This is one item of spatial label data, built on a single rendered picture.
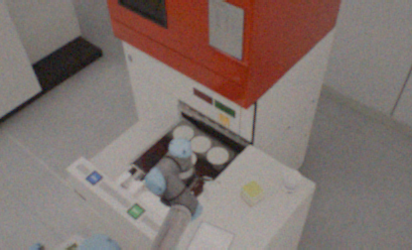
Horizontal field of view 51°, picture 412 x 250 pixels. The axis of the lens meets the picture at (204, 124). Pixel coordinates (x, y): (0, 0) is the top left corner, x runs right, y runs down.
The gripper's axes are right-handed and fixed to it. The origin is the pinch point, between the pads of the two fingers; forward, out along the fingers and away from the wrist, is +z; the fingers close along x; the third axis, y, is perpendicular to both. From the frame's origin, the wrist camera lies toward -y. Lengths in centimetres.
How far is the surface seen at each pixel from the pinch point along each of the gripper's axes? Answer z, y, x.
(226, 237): 7.9, 3.3, -20.5
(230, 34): -51, 42, 10
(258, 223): 8.0, 15.9, -26.7
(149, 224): 10.1, -10.8, 7.5
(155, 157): 16.7, 18.3, 32.1
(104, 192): 10.6, -11.8, 32.6
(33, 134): 112, 21, 174
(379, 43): 39, 196, -8
